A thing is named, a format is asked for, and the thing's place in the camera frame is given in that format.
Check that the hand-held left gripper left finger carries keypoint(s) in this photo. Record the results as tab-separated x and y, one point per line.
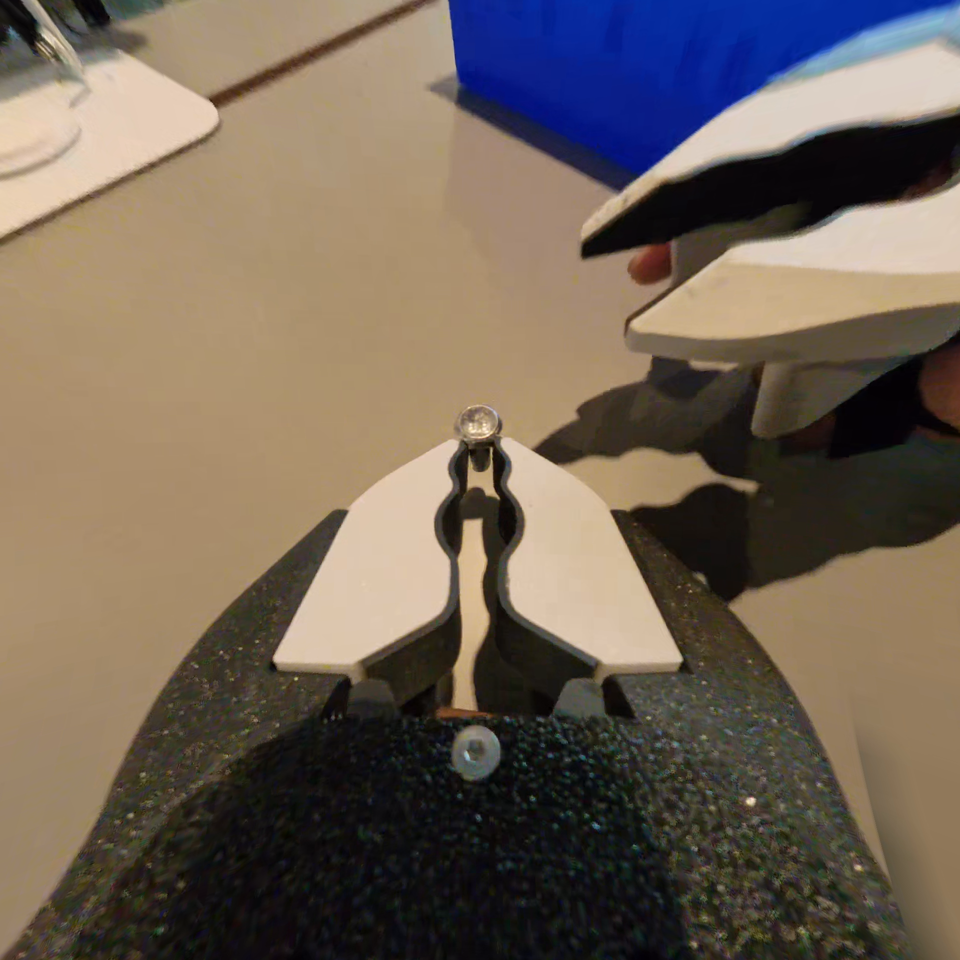
375	578

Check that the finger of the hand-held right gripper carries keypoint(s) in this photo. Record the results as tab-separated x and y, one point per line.
780	135
810	293

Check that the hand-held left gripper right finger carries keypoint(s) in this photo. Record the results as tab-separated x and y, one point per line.
585	578

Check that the metal bolt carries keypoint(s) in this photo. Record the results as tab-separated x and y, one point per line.
479	425

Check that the person's right hand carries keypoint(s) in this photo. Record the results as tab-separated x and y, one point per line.
648	266

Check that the large blue plastic bin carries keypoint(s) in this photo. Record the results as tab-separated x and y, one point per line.
660	60

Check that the white base document stand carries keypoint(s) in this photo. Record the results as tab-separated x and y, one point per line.
90	120

